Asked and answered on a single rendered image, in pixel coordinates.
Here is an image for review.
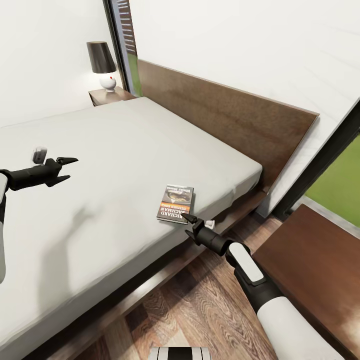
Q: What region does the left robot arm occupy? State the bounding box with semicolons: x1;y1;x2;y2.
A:
0;146;79;284

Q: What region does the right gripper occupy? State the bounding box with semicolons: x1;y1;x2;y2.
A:
181;213;219;249

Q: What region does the hardback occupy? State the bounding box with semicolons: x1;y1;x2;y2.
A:
156;184;194;225

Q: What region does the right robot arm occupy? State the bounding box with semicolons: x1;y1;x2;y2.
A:
181;213;345;360

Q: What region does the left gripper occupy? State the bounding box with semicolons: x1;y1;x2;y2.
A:
25;157;79;187

